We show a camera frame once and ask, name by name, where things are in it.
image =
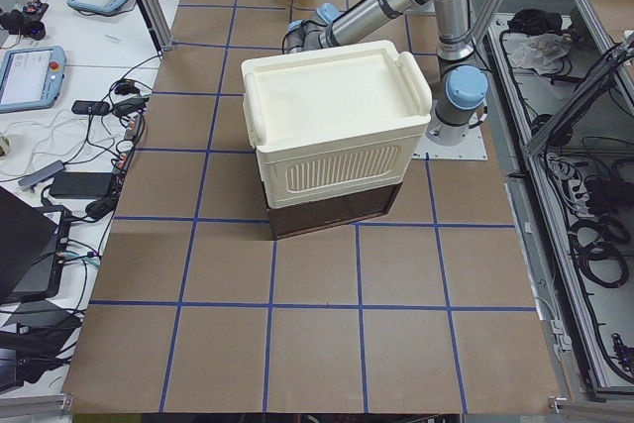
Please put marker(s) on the black phone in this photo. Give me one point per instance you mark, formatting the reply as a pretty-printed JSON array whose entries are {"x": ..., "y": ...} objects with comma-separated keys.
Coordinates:
[{"x": 90, "y": 108}]

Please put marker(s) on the dark brown wooden box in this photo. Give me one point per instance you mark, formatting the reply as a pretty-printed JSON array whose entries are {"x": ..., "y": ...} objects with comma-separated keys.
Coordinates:
[{"x": 308, "y": 217}]

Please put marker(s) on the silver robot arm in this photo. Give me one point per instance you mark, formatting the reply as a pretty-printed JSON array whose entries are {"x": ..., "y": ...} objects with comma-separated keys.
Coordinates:
[{"x": 442, "y": 27}]

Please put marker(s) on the white crumpled cloth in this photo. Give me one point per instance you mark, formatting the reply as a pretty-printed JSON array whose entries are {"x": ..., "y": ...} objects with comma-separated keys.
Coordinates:
[{"x": 543, "y": 53}]

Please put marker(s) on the cream plastic drawer cabinet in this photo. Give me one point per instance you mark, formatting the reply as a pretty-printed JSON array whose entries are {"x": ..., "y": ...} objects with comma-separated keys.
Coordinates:
[{"x": 336, "y": 121}]

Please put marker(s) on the large black power brick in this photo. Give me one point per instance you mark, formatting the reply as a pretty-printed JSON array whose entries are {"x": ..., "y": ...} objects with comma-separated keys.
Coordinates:
[{"x": 80, "y": 185}]

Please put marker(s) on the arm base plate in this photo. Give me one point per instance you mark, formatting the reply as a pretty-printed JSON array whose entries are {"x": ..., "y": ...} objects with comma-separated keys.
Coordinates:
[{"x": 471, "y": 147}]

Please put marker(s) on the black laptop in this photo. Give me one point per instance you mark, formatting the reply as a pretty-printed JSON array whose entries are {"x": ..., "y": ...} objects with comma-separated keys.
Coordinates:
[{"x": 33, "y": 240}]

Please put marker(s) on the near blue teach pendant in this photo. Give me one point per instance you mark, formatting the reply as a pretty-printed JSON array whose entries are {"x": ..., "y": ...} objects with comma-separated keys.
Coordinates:
[{"x": 31, "y": 78}]

